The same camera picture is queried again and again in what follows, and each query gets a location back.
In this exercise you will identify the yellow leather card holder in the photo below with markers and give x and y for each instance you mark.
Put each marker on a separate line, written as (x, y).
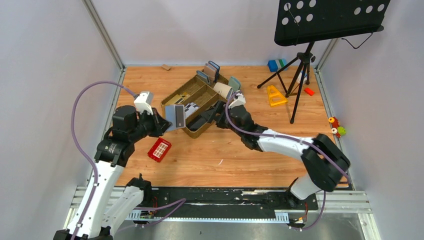
(175, 114)

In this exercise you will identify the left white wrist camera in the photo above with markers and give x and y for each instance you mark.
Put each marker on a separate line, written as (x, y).
(143, 102)

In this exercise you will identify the small red brick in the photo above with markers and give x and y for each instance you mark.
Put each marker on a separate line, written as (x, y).
(309, 91)

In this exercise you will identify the colourful toy car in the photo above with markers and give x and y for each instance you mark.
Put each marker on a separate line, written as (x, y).
(336, 128)

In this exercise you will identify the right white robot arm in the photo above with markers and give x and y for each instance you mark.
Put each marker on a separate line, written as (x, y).
(324, 162)

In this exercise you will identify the small wooden block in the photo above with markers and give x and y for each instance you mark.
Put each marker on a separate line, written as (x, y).
(166, 67)

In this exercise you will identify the woven compartment tray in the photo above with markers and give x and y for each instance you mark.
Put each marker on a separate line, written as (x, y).
(200, 93)

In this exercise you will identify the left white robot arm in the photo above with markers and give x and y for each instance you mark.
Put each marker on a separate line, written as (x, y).
(93, 220)

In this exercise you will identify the teal card holder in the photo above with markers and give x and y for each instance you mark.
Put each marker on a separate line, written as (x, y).
(234, 83)

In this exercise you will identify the yellow triangular toy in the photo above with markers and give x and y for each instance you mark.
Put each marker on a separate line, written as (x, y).
(275, 97)

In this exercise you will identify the blue green block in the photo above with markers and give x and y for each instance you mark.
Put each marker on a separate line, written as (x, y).
(276, 65)

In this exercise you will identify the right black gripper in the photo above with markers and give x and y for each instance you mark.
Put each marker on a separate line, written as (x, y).
(219, 108)

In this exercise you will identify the black music stand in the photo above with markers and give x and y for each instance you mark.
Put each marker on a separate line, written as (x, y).
(311, 21)

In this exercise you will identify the blue card holders upright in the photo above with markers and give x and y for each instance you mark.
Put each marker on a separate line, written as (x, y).
(210, 73)

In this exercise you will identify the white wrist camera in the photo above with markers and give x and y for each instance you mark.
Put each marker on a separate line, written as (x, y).
(143, 102)
(237, 100)

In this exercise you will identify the white black cards in tray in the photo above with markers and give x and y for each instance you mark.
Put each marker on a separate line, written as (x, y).
(189, 109)

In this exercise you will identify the red plastic block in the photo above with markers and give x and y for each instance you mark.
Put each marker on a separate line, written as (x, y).
(159, 150)

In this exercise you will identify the beige card holder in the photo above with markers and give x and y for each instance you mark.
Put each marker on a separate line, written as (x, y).
(223, 90)

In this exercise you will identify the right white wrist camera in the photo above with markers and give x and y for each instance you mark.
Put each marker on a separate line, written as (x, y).
(237, 100)

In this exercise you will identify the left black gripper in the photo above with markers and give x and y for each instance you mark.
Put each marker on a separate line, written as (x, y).
(160, 124)

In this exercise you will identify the gold cards in tray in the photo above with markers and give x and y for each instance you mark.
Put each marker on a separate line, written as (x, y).
(177, 99)

